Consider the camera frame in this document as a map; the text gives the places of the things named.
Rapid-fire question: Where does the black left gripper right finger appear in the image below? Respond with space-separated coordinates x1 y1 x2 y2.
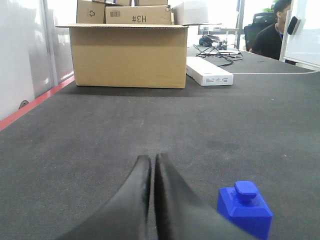
154 153 254 240

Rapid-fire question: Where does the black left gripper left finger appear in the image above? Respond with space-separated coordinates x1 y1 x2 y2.
58 155 152 240

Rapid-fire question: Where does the blue plastic block part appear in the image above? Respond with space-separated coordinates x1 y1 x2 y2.
217 180 273 240

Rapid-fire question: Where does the long white carton box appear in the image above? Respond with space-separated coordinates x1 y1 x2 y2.
186 56 234 86

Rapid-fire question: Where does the large open cardboard box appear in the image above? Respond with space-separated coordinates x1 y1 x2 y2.
64 23 188 89

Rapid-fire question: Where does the person in black shirt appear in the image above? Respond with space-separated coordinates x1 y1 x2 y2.
249 0 292 60

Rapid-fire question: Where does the cardboard box marked H3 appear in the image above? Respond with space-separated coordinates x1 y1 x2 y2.
105 5 172 25

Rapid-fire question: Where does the white box behind cartons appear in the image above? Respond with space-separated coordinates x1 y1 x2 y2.
172 0 209 26

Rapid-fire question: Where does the cardboard box with recycle symbol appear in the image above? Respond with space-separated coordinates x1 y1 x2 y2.
76 0 106 24

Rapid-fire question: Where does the white whiteboard panel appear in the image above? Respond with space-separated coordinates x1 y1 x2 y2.
280 0 320 70

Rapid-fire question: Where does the black office chair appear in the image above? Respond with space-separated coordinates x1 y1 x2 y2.
244 12 277 51

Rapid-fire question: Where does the black whiteboard eraser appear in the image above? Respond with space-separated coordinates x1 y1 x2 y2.
287 16 301 35

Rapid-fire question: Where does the red conveyor side rail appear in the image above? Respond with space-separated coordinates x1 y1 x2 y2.
0 75 75 131

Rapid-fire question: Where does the black cables bundle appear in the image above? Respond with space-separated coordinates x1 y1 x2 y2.
193 34 244 68

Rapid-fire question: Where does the white braided cord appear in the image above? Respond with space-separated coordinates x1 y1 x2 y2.
230 70 320 76

